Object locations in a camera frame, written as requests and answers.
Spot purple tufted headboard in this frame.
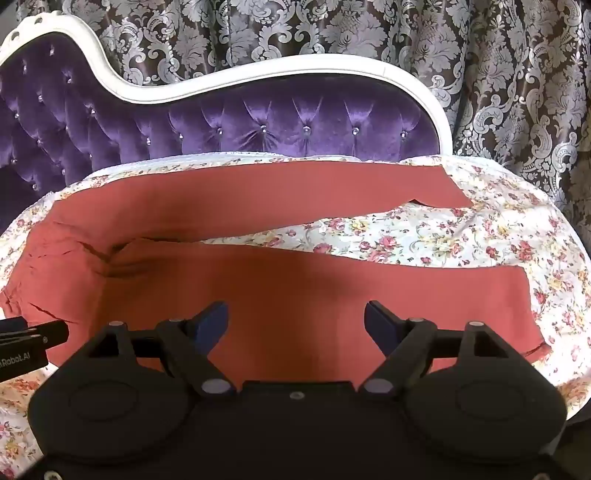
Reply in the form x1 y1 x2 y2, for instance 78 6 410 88
0 11 455 232

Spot floral bedsheet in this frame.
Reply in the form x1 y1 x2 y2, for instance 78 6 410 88
0 150 591 480

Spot red pants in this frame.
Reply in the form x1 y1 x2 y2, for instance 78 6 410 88
0 157 552 393

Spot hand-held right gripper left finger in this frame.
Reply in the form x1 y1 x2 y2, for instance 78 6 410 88
88 300 238 400

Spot brown damask curtain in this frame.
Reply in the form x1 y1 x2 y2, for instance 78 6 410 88
14 0 591 241

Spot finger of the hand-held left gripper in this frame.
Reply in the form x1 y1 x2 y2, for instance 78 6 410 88
0 316 70 348

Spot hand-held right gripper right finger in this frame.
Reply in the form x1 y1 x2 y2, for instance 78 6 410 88
358 300 509 400

